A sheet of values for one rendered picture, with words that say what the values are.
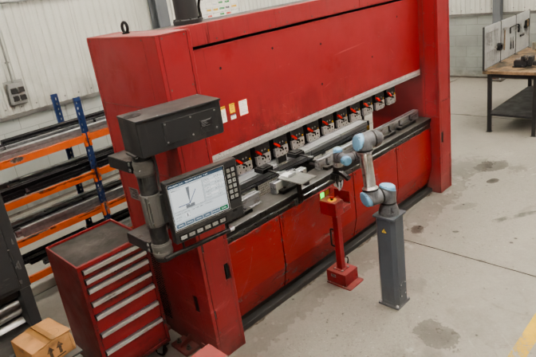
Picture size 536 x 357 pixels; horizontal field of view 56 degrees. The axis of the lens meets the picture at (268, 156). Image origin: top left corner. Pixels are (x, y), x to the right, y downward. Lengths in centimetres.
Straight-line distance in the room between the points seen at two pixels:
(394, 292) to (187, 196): 200
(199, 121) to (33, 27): 495
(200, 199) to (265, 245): 128
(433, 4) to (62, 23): 477
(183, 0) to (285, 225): 186
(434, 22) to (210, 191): 340
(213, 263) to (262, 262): 60
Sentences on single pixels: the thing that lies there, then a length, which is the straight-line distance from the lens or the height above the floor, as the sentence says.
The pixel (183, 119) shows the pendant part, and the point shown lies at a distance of 268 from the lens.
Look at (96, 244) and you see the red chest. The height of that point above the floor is 98.
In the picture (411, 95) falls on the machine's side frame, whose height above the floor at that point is 111.
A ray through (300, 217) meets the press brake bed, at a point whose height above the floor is 65.
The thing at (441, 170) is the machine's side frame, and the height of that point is 28.
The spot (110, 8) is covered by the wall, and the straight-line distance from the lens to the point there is 793.
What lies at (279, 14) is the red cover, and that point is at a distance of 393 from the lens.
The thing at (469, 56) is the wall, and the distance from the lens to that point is 1147.
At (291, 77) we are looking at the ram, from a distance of 406.
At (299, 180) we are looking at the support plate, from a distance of 399.
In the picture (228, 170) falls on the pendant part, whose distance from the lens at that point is 285.
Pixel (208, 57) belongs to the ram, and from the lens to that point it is 350.
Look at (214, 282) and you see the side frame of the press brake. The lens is 359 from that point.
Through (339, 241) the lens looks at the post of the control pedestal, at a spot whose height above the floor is 39.
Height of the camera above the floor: 252
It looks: 19 degrees down
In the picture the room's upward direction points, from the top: 8 degrees counter-clockwise
